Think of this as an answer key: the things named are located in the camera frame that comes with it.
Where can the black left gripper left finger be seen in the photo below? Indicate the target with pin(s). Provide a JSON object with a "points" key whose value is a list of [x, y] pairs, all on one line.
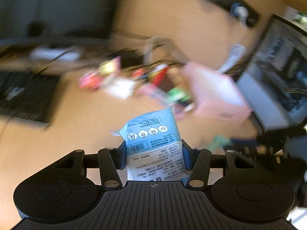
{"points": [[121, 156]]}

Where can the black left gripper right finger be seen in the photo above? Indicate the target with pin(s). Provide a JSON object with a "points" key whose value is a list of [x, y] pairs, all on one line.
{"points": [[188, 155]]}

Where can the green plastic clip toy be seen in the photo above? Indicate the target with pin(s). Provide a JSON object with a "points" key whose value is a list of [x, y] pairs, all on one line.
{"points": [[218, 142]]}

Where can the blue wet wipes packet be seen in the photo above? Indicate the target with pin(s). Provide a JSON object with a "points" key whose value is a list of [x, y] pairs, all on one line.
{"points": [[154, 150]]}

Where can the yellow pink toy block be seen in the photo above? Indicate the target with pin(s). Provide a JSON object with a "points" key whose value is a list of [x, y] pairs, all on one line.
{"points": [[110, 66]]}

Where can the pink pig figurine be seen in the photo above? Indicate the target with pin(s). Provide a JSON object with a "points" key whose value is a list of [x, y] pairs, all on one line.
{"points": [[90, 81]]}

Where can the pink cardboard box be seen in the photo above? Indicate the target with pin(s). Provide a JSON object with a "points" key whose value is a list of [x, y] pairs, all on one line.
{"points": [[216, 96]]}

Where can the white battery charger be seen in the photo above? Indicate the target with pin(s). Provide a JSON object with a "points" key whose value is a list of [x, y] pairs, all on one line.
{"points": [[121, 87]]}

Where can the black computer case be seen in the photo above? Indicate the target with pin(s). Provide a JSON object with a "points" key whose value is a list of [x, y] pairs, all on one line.
{"points": [[274, 81]]}

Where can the black keyboard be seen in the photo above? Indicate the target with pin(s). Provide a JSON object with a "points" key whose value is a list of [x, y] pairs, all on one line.
{"points": [[28, 97]]}

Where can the white power adapter strip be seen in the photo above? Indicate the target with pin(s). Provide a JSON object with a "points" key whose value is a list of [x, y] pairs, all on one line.
{"points": [[62, 54]]}

